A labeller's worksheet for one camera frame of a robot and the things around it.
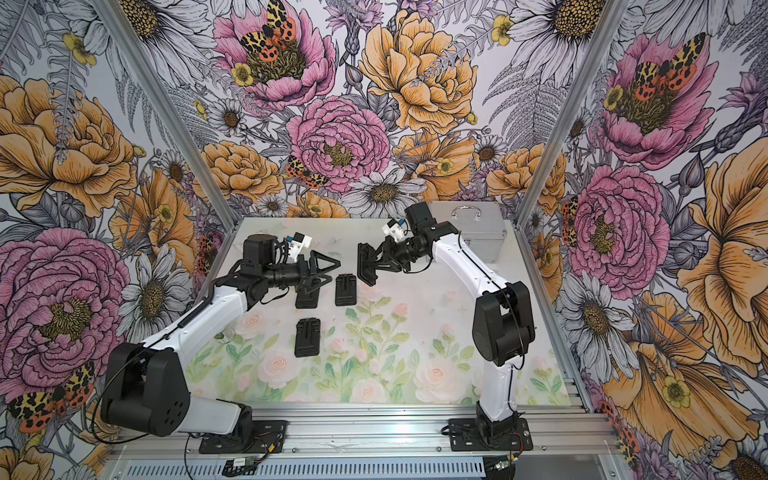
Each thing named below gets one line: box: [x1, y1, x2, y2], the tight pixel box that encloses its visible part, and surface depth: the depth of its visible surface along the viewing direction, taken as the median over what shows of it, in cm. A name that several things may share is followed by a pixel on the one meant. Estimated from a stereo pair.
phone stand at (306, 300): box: [295, 286, 320, 309], surface depth 100 cm
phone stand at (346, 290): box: [335, 273, 357, 307], surface depth 102 cm
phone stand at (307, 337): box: [294, 318, 321, 358], surface depth 91 cm
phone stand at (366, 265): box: [357, 242, 378, 287], surface depth 84 cm
